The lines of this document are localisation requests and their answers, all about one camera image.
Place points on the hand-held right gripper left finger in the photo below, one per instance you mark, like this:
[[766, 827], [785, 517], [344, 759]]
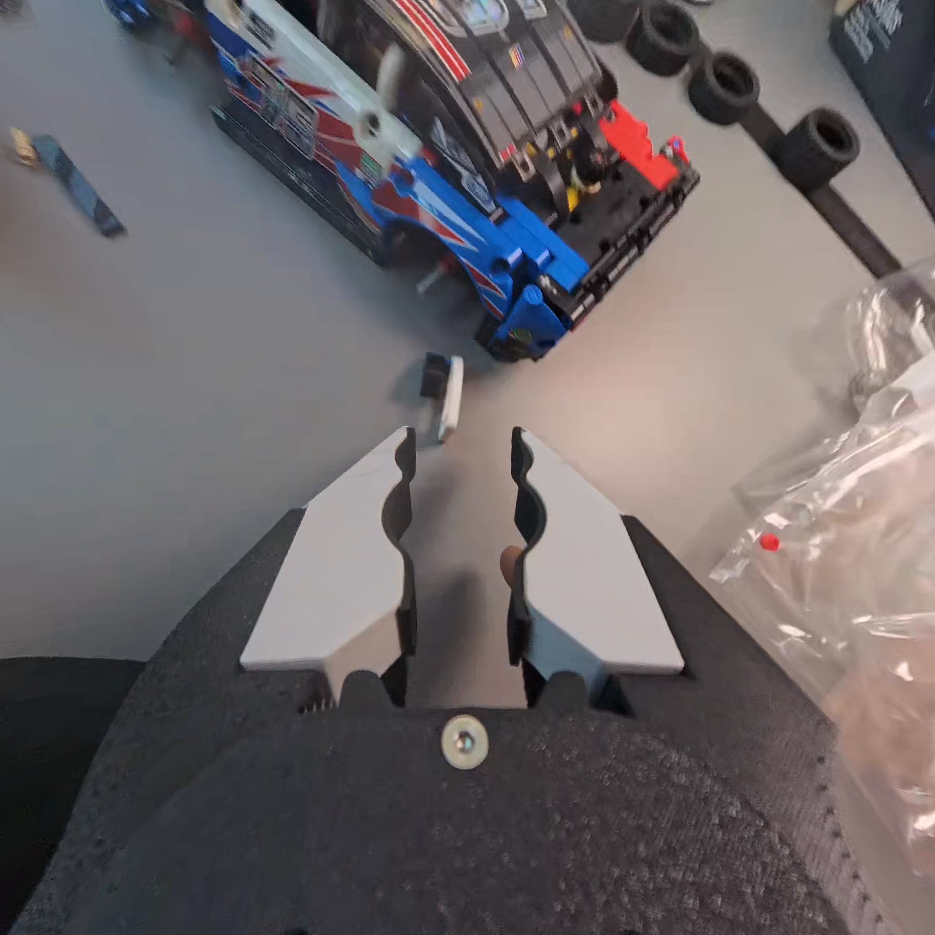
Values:
[[337, 585]]

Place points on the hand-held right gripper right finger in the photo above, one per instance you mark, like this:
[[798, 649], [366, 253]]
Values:
[[592, 585]]

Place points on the white curved brick panel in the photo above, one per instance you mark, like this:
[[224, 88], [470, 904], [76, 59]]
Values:
[[449, 399]]

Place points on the toy brick race car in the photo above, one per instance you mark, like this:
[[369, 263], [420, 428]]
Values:
[[439, 183]]

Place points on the tan brick pin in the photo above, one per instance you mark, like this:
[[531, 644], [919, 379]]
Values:
[[24, 145]]

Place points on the grey desk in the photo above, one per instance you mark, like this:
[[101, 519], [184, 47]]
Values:
[[183, 365]]

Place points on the person's right hand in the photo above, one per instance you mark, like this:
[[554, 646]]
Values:
[[510, 566]]

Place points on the small red brick pin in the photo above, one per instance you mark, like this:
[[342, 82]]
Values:
[[770, 542]]

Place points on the pile of clear plastic bags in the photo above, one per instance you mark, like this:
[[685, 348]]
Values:
[[840, 548]]

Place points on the dark brick beam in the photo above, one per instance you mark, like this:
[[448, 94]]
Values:
[[77, 186]]

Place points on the printed toy car box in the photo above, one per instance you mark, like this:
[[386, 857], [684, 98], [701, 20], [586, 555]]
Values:
[[884, 73]]

